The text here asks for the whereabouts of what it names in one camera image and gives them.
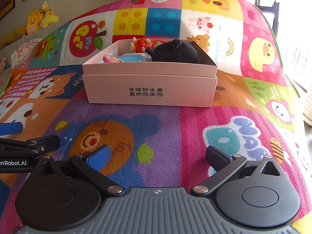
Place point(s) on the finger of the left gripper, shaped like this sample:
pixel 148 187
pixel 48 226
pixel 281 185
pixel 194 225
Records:
pixel 30 148
pixel 11 128

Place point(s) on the black plush toy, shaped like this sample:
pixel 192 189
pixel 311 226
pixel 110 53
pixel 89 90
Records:
pixel 173 51

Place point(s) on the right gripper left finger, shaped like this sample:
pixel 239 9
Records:
pixel 87 167

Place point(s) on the pink cardboard box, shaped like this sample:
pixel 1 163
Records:
pixel 149 83

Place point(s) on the red bear toy figure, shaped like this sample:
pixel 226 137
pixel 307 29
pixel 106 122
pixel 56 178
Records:
pixel 141 45

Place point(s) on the pink yellow cake toy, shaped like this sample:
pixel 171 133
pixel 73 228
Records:
pixel 110 59

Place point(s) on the small pink plush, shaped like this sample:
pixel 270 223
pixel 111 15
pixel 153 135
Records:
pixel 3 62

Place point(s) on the yellow tiger plush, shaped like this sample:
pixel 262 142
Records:
pixel 34 21

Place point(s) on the blue tissue pack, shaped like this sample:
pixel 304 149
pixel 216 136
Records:
pixel 135 57

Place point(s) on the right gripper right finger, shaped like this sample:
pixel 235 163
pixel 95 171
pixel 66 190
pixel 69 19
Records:
pixel 227 169

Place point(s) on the yellow duck plush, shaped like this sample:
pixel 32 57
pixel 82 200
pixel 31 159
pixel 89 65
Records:
pixel 48 16

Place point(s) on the pink white crumpled cloth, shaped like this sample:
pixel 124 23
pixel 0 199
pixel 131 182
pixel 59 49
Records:
pixel 21 53

